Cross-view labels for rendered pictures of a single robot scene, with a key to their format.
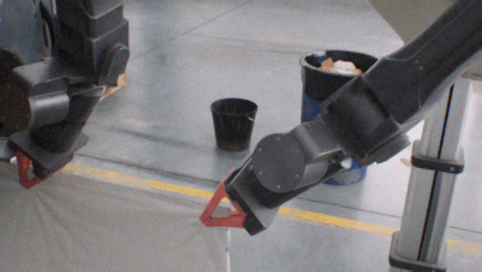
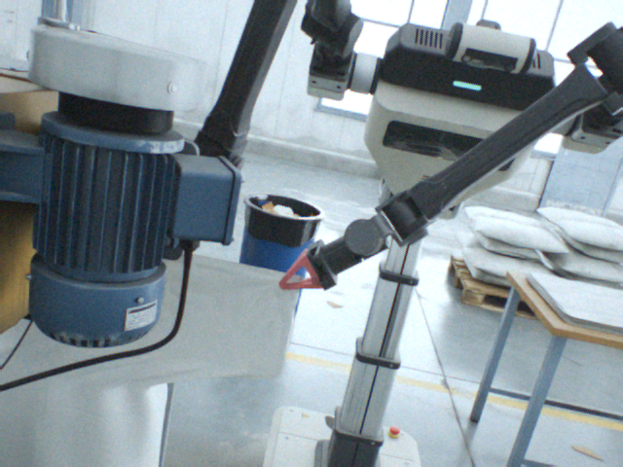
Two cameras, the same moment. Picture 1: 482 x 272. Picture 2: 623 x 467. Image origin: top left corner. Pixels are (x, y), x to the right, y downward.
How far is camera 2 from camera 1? 0.47 m
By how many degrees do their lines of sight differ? 18
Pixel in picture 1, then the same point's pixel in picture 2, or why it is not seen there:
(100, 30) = (236, 145)
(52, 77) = not seen: hidden behind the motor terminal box
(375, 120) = (412, 218)
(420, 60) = (445, 183)
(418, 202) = (384, 308)
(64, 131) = not seen: hidden behind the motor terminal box
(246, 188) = (324, 259)
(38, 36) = not seen: hidden behind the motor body
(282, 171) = (364, 241)
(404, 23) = (391, 168)
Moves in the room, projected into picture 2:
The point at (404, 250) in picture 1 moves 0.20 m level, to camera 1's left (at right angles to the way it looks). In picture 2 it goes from (370, 347) to (303, 343)
